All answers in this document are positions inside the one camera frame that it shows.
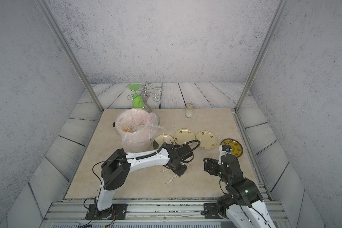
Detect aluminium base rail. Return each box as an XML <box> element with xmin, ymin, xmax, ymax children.
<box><xmin>42</xmin><ymin>197</ymin><xmax>288</xmax><ymax>228</ymax></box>

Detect white shaker bottle beige cap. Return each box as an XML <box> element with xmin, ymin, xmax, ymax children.
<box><xmin>185</xmin><ymin>103</ymin><xmax>193</xmax><ymax>118</ymax></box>

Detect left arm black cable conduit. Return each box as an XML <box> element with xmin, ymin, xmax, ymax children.
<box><xmin>135</xmin><ymin>151</ymin><xmax>157</xmax><ymax>160</ymax></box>

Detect yellow plate brown rim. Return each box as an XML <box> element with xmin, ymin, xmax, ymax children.
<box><xmin>220</xmin><ymin>138</ymin><xmax>243</xmax><ymax>158</ymax></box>

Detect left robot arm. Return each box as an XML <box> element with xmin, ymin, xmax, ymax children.
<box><xmin>96</xmin><ymin>142</ymin><xmax>194</xmax><ymax>211</ymax></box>

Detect wrapped chopsticks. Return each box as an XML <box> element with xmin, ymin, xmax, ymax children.
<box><xmin>161</xmin><ymin>161</ymin><xmax>193</xmax><ymax>173</ymax></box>
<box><xmin>165</xmin><ymin>175</ymin><xmax>178</xmax><ymax>185</ymax></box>

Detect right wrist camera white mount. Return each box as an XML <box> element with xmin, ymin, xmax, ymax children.
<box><xmin>218</xmin><ymin>144</ymin><xmax>231</xmax><ymax>165</ymax></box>

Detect cream plate with characters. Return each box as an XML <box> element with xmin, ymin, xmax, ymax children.
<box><xmin>173</xmin><ymin>128</ymin><xmax>195</xmax><ymax>145</ymax></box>
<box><xmin>195</xmin><ymin>131</ymin><xmax>218</xmax><ymax>149</ymax></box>

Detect wrapped chopsticks right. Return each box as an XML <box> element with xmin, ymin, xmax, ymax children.
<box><xmin>165</xmin><ymin>175</ymin><xmax>178</xmax><ymax>185</ymax></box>

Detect aluminium frame post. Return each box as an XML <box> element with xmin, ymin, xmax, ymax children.
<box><xmin>35</xmin><ymin>0</ymin><xmax>105</xmax><ymax>113</ymax></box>
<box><xmin>235</xmin><ymin>0</ymin><xmax>288</xmax><ymax>113</ymax></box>

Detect right aluminium frame post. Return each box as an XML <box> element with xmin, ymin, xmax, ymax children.
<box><xmin>235</xmin><ymin>0</ymin><xmax>288</xmax><ymax>113</ymax></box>

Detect left aluminium frame post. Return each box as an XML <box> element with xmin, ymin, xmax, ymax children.
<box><xmin>35</xmin><ymin>0</ymin><xmax>105</xmax><ymax>113</ymax></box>

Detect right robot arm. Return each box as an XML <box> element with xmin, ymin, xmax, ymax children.
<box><xmin>201</xmin><ymin>154</ymin><xmax>275</xmax><ymax>228</ymax></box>

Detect cream plate with dark patch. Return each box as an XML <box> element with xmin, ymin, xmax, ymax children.
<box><xmin>153</xmin><ymin>134</ymin><xmax>175</xmax><ymax>150</ymax></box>

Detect wrapped chopsticks middle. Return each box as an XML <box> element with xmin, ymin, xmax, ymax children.
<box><xmin>161</xmin><ymin>161</ymin><xmax>193</xmax><ymax>173</ymax></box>

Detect chrome cup holder stand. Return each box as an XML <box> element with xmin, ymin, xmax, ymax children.
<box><xmin>127</xmin><ymin>83</ymin><xmax>163</xmax><ymax>113</ymax></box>

